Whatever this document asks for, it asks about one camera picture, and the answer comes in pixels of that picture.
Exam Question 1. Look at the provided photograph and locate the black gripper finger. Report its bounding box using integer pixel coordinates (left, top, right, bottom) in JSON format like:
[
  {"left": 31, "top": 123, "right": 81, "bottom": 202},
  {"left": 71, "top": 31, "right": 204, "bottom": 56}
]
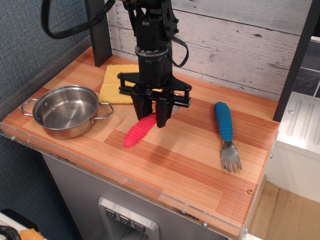
[
  {"left": 131, "top": 92, "right": 153, "bottom": 120},
  {"left": 155, "top": 98, "right": 174, "bottom": 128}
]

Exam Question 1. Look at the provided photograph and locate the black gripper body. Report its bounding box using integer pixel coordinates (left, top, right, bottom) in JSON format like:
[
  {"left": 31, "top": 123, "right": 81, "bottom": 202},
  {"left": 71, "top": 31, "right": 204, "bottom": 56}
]
[{"left": 118, "top": 48, "right": 192, "bottom": 108}]

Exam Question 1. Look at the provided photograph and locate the red handled metal spoon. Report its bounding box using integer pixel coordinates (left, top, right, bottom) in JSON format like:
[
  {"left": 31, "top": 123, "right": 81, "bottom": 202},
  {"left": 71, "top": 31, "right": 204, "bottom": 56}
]
[{"left": 123, "top": 100, "right": 157, "bottom": 148}]

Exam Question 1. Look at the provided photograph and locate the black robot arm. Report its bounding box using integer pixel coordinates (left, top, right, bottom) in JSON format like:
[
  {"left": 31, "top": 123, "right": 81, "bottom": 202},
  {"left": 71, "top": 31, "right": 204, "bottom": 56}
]
[{"left": 118, "top": 0, "right": 192, "bottom": 128}]

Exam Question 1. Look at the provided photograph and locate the yellow folded cloth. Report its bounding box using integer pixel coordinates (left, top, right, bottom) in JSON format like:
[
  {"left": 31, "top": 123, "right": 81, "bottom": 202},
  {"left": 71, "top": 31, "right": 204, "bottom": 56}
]
[{"left": 98, "top": 64, "right": 162, "bottom": 105}]

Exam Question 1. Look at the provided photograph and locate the stainless steel pot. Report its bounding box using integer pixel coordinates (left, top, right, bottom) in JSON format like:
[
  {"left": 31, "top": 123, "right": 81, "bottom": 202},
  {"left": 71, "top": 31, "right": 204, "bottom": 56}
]
[{"left": 20, "top": 85, "right": 114, "bottom": 140}]

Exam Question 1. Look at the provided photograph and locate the grey toy cabinet front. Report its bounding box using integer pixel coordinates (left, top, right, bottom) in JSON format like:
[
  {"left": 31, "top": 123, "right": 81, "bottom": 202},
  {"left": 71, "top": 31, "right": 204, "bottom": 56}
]
[{"left": 43, "top": 154, "right": 225, "bottom": 240}]

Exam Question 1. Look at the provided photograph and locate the silver dispenser button panel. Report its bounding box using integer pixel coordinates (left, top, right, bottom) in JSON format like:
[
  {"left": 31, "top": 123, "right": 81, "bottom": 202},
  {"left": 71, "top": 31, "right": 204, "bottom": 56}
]
[{"left": 98, "top": 197, "right": 160, "bottom": 240}]

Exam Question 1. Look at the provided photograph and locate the white toy sink unit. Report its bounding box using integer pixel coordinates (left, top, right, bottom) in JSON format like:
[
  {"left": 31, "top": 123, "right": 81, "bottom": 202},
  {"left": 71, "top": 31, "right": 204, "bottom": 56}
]
[{"left": 263, "top": 36, "right": 320, "bottom": 203}]

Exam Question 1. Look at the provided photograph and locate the orange object bottom left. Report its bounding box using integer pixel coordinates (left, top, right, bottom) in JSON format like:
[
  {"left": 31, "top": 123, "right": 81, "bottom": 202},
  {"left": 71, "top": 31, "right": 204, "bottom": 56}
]
[{"left": 19, "top": 228, "right": 45, "bottom": 240}]

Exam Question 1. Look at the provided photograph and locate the dark left vertical post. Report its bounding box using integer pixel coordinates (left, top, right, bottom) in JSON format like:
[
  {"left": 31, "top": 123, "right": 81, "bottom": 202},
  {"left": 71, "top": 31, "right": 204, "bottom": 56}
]
[{"left": 84, "top": 0, "right": 113, "bottom": 67}]

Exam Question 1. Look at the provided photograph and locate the dark vertical post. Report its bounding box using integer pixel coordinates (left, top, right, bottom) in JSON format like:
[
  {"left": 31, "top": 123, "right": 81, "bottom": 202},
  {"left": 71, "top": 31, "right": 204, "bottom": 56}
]
[
  {"left": 84, "top": 0, "right": 113, "bottom": 67},
  {"left": 273, "top": 0, "right": 320, "bottom": 123}
]

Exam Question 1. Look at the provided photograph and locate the blue handled metal fork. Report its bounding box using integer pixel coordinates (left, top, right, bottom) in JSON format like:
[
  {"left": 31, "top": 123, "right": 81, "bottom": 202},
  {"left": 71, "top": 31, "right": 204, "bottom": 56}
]
[{"left": 214, "top": 101, "right": 242, "bottom": 173}]

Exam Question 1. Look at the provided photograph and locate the black braided cable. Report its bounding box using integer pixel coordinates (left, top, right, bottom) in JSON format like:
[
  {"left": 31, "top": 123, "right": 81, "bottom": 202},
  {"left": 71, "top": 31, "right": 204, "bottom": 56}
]
[{"left": 40, "top": 0, "right": 116, "bottom": 40}]

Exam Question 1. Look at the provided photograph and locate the dark right vertical post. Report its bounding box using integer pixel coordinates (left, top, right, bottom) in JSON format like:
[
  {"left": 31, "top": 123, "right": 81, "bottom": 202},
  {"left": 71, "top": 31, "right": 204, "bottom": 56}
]
[{"left": 273, "top": 0, "right": 320, "bottom": 123}]

